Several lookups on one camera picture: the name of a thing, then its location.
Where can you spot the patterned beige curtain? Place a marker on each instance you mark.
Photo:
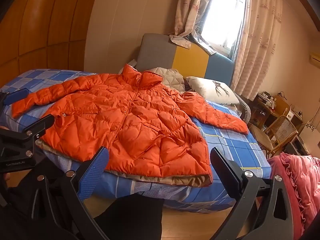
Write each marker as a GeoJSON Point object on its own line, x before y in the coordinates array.
{"type": "Point", "coordinates": [185, 5]}
{"type": "Point", "coordinates": [260, 42]}

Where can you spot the bed with blue plaid sheet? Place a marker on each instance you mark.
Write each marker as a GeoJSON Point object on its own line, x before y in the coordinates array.
{"type": "Point", "coordinates": [225, 140]}

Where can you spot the white cabinet with leaf decal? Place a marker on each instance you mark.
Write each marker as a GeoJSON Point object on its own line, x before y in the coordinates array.
{"type": "Point", "coordinates": [308, 135]}

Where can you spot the cluttered wooden desk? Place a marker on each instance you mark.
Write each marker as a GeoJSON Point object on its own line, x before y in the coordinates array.
{"type": "Point", "coordinates": [265, 108]}

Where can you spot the wooden wardrobe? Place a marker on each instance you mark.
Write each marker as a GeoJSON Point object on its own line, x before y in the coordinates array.
{"type": "Point", "coordinates": [50, 17]}

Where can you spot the bright window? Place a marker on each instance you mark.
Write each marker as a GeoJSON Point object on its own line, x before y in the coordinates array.
{"type": "Point", "coordinates": [225, 17]}

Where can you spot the pink ruffled quilt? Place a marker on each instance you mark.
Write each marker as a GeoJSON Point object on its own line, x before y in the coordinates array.
{"type": "Point", "coordinates": [300, 180]}

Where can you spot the orange puffer jacket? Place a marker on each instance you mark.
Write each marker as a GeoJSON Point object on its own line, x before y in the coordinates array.
{"type": "Point", "coordinates": [130, 120]}

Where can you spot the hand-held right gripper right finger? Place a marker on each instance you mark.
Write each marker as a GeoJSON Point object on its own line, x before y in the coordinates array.
{"type": "Point", "coordinates": [226, 166]}

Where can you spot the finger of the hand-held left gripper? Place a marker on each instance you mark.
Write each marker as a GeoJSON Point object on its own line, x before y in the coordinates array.
{"type": "Point", "coordinates": [37, 127]}
{"type": "Point", "coordinates": [16, 96]}

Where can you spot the beige quilted jacket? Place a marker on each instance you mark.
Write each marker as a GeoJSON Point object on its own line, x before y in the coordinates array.
{"type": "Point", "coordinates": [170, 76]}

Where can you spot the grey padded bed rail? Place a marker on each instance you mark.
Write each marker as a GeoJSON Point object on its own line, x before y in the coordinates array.
{"type": "Point", "coordinates": [131, 64]}
{"type": "Point", "coordinates": [243, 105]}

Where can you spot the wall air conditioner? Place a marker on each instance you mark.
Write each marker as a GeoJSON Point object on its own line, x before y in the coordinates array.
{"type": "Point", "coordinates": [315, 58]}

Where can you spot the white printed pillow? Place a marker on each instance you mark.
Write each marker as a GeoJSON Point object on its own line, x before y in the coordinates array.
{"type": "Point", "coordinates": [210, 88]}

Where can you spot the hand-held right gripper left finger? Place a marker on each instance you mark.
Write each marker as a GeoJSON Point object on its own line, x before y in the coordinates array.
{"type": "Point", "coordinates": [96, 165]}

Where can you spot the rattan chair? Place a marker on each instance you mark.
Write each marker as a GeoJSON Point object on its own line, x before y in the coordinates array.
{"type": "Point", "coordinates": [282, 127]}

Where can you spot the grey yellow blue headboard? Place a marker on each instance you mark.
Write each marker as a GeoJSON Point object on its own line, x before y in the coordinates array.
{"type": "Point", "coordinates": [155, 52]}

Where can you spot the person's black trousers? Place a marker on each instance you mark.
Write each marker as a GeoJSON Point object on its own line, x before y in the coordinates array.
{"type": "Point", "coordinates": [130, 217]}

